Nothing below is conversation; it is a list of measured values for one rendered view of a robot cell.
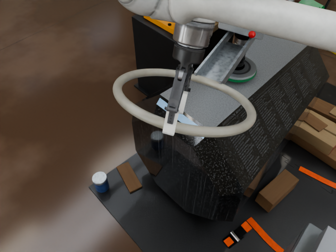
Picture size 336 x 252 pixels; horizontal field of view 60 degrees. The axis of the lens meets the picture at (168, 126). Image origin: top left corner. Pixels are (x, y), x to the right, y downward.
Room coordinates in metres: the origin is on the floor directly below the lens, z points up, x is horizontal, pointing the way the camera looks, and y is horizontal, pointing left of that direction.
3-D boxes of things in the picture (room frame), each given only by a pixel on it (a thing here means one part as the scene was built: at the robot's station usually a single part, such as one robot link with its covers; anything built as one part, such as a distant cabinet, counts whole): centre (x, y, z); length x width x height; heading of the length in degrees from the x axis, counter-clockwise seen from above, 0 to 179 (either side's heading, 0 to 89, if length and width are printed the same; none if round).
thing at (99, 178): (1.07, 0.48, 0.08); 0.10 x 0.10 x 0.13
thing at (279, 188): (1.01, -0.77, 0.07); 0.30 x 0.12 x 0.12; 129
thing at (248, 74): (1.31, -0.38, 0.92); 0.21 x 0.21 x 0.01
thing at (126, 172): (1.16, 0.29, 0.02); 0.25 x 0.10 x 0.01; 30
